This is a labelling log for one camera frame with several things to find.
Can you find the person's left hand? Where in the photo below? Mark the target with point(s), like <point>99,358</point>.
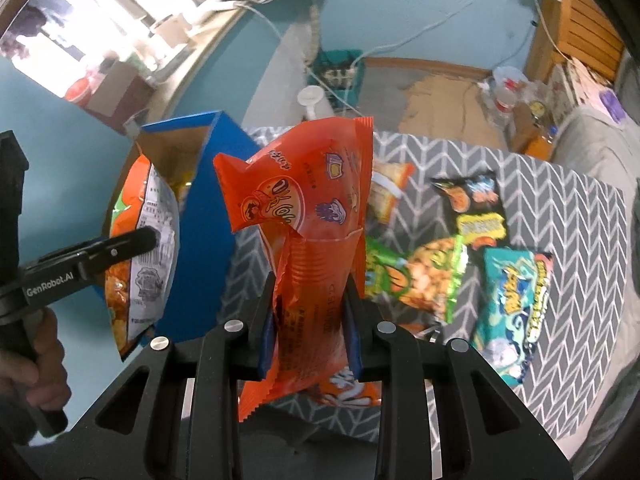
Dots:
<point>52,360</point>

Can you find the open brown cardboard box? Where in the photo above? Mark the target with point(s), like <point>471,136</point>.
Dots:
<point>117,90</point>

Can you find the small floor cardboard box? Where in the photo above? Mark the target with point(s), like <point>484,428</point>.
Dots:
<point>530,132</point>

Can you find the purple object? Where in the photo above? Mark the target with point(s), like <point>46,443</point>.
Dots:
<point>611,105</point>

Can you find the teal snack packet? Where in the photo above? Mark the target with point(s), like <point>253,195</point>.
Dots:
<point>510,305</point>

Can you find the white fan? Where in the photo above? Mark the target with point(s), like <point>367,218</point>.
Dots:
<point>312,97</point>

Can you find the red cup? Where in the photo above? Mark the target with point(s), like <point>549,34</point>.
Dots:
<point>79,91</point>

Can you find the orange cartoon snack packet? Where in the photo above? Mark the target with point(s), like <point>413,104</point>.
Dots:
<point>350,392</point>

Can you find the clear plastic bottles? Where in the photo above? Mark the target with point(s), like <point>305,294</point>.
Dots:
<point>505,92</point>

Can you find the blue cardboard box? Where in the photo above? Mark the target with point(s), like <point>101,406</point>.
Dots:
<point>212,210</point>

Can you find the wooden slatted headboard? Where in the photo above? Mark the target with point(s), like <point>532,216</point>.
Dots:
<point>585,25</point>

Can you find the green peanut snack packet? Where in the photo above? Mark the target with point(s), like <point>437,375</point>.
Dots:
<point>425,270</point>

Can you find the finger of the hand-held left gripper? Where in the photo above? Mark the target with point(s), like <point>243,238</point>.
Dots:
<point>100,257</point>

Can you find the plain orange snack packet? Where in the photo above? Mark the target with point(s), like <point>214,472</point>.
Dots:
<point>310,260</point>

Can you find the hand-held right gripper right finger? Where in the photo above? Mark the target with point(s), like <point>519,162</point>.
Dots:
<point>353,342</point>

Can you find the yellow orange snack packet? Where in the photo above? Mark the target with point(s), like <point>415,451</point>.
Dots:
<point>387,195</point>

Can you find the grey bedding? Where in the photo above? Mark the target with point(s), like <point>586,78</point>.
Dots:
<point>600,150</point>

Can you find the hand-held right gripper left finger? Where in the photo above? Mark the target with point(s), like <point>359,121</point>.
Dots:
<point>266,345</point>

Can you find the black snack packet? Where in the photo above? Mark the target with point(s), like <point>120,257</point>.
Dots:
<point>470,200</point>

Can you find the wooden windowsill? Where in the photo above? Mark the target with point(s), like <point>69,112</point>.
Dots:
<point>205,60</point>

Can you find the grey chevron tablecloth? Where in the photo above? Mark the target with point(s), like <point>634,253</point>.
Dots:
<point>550,200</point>

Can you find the orange white-backed snack packet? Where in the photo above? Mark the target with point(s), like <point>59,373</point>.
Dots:
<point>150,300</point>

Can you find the teal plastic crate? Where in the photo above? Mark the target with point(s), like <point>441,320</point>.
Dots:
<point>345,75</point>

